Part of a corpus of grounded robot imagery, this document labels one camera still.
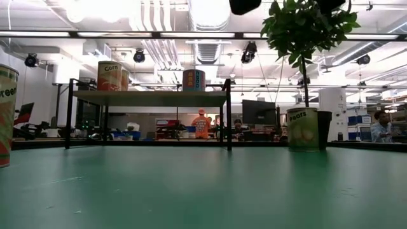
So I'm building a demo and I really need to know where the white pillar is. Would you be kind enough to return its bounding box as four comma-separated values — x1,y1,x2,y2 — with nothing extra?
319,88,348,142

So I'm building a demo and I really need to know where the blue storage bins rack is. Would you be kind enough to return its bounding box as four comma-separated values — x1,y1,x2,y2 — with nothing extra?
347,114,373,142

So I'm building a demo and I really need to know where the black monitor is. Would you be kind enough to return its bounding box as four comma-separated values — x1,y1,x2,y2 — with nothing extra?
13,102,35,127
241,99,277,126

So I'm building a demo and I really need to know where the black ceiling spot lamp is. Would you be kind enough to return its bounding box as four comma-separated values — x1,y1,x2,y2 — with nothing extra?
133,49,146,64
24,53,40,69
355,54,371,66
240,41,258,64

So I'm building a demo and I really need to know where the potted green plant black pot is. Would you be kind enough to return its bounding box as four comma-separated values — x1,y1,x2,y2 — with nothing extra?
260,0,362,151

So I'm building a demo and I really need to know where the wooden shelf black metal frame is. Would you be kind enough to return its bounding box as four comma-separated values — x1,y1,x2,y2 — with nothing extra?
65,78,233,152

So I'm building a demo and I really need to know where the tall orange Corn can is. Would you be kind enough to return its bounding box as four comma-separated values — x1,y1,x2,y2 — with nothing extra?
120,68,130,92
97,60,123,92

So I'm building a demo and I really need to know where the pale green Pears can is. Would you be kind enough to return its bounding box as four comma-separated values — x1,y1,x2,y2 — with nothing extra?
286,107,320,153

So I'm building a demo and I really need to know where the cream orange Green label can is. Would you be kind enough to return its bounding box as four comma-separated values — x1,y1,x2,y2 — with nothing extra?
0,64,20,169

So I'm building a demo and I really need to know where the green table mat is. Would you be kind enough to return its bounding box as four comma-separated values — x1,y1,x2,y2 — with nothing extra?
0,145,407,229

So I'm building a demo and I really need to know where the small blue pink Corn can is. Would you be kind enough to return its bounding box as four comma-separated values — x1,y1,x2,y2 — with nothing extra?
182,69,207,93

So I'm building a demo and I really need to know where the person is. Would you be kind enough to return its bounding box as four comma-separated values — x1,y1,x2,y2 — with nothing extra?
370,110,394,144
190,108,213,140
233,118,245,141

